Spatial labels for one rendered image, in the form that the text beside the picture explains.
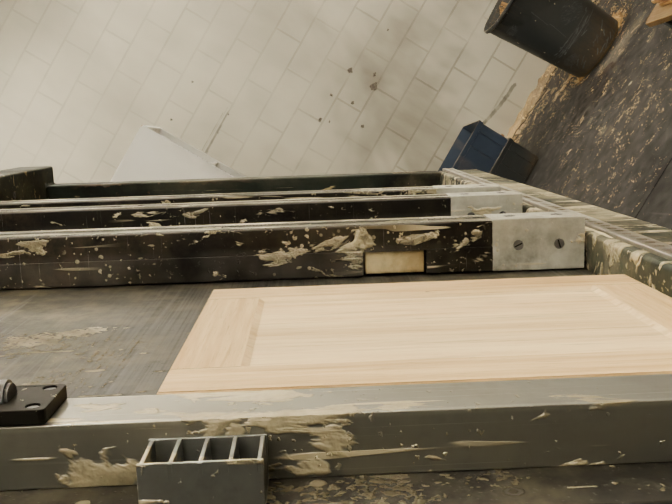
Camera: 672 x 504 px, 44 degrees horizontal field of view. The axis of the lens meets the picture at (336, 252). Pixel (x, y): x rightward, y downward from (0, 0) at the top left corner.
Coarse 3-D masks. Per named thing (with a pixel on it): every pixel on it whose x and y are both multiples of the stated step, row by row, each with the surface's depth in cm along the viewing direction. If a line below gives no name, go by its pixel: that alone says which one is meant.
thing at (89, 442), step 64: (448, 384) 55; (512, 384) 54; (576, 384) 54; (640, 384) 53; (0, 448) 50; (64, 448) 50; (128, 448) 50; (320, 448) 50; (384, 448) 50; (448, 448) 50; (512, 448) 51; (576, 448) 51; (640, 448) 51
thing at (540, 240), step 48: (0, 240) 110; (48, 240) 110; (96, 240) 110; (144, 240) 110; (192, 240) 111; (240, 240) 111; (288, 240) 111; (336, 240) 111; (384, 240) 112; (432, 240) 112; (480, 240) 112; (528, 240) 112; (576, 240) 112; (0, 288) 111
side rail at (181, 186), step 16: (272, 176) 241; (288, 176) 238; (304, 176) 236; (320, 176) 235; (336, 176) 235; (352, 176) 235; (368, 176) 235; (384, 176) 235; (400, 176) 235; (416, 176) 235; (432, 176) 235; (48, 192) 233; (64, 192) 233; (80, 192) 233; (96, 192) 233; (112, 192) 233; (128, 192) 233; (144, 192) 233; (160, 192) 234; (176, 192) 234; (192, 192) 234; (208, 192) 234; (224, 192) 234; (240, 192) 234
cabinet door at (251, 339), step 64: (256, 320) 83; (320, 320) 83; (384, 320) 82; (448, 320) 81; (512, 320) 80; (576, 320) 80; (640, 320) 79; (192, 384) 63; (256, 384) 63; (320, 384) 62; (384, 384) 62
